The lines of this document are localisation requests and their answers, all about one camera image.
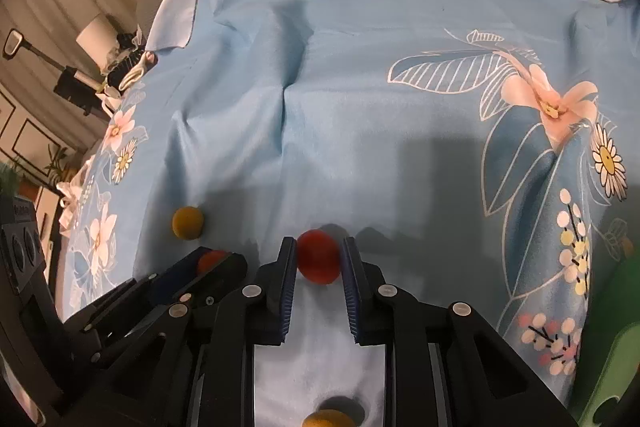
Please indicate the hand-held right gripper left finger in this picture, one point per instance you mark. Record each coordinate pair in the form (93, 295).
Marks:
(287, 297)

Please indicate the blue floral cloth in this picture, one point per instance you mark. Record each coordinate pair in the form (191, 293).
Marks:
(350, 107)

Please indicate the green plastic basket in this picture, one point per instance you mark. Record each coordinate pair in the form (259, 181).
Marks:
(615, 357)

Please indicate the black and white clothes pile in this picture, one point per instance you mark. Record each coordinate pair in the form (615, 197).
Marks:
(122, 62)

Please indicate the upright vacuum cleaner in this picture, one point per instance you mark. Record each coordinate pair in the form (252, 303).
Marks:
(75, 82)

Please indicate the white paper roll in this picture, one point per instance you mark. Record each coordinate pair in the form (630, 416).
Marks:
(95, 37)

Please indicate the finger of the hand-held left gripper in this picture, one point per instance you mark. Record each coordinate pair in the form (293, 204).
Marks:
(232, 277)
(175, 274)

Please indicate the small tan round fruit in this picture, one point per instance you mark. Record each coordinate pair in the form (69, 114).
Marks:
(187, 222)

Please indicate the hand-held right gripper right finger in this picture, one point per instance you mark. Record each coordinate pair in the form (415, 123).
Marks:
(352, 297)

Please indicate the red cherry tomato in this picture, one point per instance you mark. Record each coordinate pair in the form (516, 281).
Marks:
(318, 257)
(210, 261)

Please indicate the potted green plant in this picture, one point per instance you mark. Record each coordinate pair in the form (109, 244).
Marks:
(57, 164)

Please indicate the white crumpled cloth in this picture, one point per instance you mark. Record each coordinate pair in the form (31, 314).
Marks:
(70, 207)

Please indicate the yellow-brown oval fruit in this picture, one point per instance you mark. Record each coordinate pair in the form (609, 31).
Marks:
(327, 419)

